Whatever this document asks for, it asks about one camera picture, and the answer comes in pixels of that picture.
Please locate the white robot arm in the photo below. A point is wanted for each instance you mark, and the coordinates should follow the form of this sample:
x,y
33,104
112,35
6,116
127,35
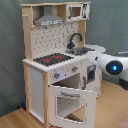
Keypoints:
x,y
111,65

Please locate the wooden toy kitchen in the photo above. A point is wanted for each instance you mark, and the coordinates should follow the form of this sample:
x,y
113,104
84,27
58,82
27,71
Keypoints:
x,y
46,40

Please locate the right red stove knob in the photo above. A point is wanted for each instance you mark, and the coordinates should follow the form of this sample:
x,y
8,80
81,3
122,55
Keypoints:
x,y
74,69

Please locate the red stove knob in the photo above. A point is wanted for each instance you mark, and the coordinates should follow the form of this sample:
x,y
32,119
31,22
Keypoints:
x,y
56,75
74,69

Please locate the black toy stovetop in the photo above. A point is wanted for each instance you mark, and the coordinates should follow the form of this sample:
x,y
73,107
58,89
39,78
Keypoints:
x,y
52,59

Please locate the left red stove knob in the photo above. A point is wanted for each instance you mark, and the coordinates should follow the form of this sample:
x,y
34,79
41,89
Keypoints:
x,y
56,75

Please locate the grey toy sink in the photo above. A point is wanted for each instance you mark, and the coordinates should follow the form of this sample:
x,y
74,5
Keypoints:
x,y
79,51

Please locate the black toy faucet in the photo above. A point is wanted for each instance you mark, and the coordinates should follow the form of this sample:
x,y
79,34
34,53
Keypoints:
x,y
71,44

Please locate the white cabinet door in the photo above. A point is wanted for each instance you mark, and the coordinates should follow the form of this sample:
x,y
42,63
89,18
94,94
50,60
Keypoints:
x,y
91,77

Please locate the grey range hood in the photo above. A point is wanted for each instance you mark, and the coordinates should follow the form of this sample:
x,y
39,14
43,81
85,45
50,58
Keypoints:
x,y
48,18

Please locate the white toy microwave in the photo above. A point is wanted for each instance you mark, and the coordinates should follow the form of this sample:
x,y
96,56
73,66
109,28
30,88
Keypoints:
x,y
77,11

